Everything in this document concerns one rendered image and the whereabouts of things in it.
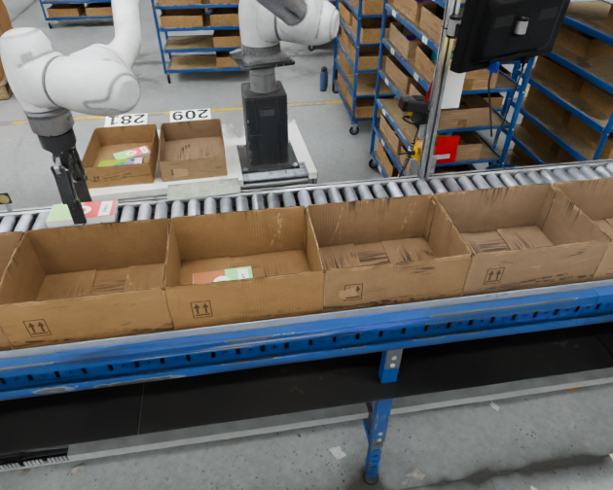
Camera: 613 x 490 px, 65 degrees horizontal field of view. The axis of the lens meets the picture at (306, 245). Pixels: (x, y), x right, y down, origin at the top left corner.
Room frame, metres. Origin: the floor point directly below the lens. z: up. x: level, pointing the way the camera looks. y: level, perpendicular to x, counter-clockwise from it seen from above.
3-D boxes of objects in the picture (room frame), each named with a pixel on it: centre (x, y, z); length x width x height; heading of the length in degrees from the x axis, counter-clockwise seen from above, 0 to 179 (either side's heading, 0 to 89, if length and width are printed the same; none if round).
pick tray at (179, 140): (2.01, 0.52, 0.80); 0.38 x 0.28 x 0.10; 11
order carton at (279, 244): (1.01, 0.17, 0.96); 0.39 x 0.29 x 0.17; 99
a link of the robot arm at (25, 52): (1.00, 0.55, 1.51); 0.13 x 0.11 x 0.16; 67
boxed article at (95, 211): (1.01, 0.57, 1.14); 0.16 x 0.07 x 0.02; 99
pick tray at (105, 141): (1.95, 0.82, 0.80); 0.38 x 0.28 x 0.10; 9
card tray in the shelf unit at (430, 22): (2.55, -0.78, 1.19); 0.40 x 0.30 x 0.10; 9
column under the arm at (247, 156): (2.01, 0.18, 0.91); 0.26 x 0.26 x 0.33; 12
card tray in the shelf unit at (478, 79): (2.55, -0.77, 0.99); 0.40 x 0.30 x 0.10; 6
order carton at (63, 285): (0.94, 0.56, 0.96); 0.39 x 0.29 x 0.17; 99
